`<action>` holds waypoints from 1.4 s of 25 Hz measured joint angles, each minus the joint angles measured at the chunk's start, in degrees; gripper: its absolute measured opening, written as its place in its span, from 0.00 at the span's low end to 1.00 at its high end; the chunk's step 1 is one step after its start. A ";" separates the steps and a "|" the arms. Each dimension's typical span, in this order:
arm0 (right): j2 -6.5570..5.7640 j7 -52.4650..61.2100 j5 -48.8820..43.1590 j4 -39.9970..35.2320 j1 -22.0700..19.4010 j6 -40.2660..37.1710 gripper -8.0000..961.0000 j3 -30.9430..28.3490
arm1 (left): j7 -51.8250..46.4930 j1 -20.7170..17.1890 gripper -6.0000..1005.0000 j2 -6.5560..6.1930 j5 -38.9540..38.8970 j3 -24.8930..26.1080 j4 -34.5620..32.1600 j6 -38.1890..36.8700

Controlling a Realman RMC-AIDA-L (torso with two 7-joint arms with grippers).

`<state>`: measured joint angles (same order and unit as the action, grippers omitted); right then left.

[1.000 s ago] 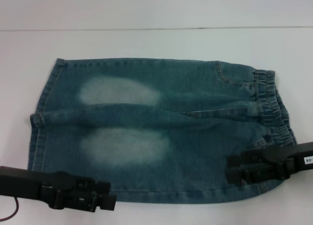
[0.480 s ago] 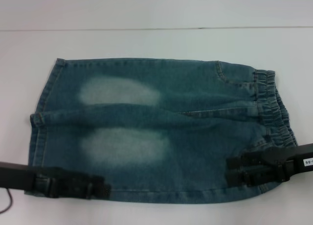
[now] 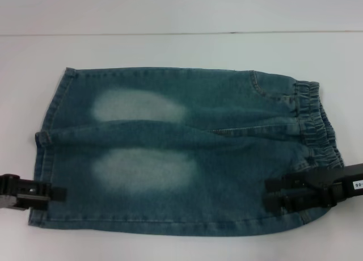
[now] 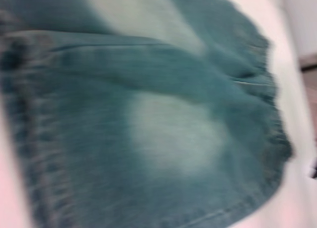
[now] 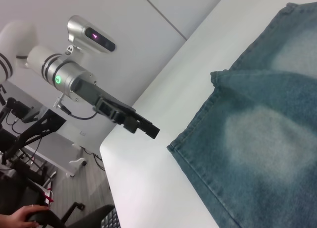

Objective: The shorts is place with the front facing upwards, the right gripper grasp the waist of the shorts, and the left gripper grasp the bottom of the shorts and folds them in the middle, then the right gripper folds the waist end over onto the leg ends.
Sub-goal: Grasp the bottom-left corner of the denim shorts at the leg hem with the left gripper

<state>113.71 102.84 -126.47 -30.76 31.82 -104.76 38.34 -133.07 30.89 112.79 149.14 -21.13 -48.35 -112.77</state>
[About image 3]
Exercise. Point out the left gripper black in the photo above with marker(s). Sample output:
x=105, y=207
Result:
x=8, y=187

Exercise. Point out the blue denim shorts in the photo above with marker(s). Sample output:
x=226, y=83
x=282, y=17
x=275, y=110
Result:
x=170, y=147

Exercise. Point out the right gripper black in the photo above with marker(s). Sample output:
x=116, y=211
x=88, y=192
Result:
x=348, y=181

